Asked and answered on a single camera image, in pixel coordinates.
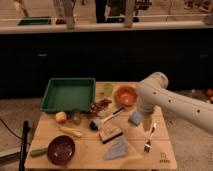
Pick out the blue sponge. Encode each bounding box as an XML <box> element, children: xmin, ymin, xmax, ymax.
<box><xmin>128</xmin><ymin>111</ymin><xmax>142</xmax><ymax>126</ymax></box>

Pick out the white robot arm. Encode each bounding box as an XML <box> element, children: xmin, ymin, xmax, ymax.
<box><xmin>136</xmin><ymin>72</ymin><xmax>213</xmax><ymax>134</ymax></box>

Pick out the orange bowl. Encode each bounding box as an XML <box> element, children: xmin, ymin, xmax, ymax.
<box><xmin>114</xmin><ymin>86</ymin><xmax>137</xmax><ymax>106</ymax></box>

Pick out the silver fork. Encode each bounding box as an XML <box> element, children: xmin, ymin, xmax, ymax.
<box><xmin>144</xmin><ymin>123</ymin><xmax>157</xmax><ymax>153</ymax></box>

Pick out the blue grey cloth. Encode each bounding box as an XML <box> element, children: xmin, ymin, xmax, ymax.
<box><xmin>103</xmin><ymin>137</ymin><xmax>128</xmax><ymax>160</ymax></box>

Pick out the wooden block eraser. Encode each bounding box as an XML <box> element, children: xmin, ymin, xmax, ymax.
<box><xmin>99</xmin><ymin>127</ymin><xmax>123</xmax><ymax>144</ymax></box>

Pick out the green cup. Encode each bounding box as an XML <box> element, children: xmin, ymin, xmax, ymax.
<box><xmin>103</xmin><ymin>83</ymin><xmax>113</xmax><ymax>97</ymax></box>

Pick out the yellow corn piece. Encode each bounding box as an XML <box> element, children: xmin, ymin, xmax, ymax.
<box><xmin>59</xmin><ymin>126</ymin><xmax>83</xmax><ymax>138</ymax></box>

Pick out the small glass jar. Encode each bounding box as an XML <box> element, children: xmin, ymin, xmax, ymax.
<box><xmin>70</xmin><ymin>110</ymin><xmax>81</xmax><ymax>125</ymax></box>

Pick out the green plastic tray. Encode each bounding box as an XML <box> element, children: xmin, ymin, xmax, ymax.
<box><xmin>40</xmin><ymin>78</ymin><xmax>96</xmax><ymax>113</ymax></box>

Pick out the green cucumber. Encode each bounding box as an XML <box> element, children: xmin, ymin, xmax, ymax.
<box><xmin>30</xmin><ymin>148</ymin><xmax>47</xmax><ymax>157</ymax></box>

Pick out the green tray in background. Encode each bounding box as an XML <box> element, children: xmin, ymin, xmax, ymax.
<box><xmin>18</xmin><ymin>17</ymin><xmax>51</xmax><ymax>26</ymax></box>

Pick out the black table clamp post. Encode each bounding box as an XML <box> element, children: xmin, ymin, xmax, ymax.
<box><xmin>19</xmin><ymin>121</ymin><xmax>30</xmax><ymax>171</ymax></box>

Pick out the black cable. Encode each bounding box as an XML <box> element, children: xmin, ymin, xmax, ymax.
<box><xmin>0</xmin><ymin>118</ymin><xmax>24</xmax><ymax>141</ymax></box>

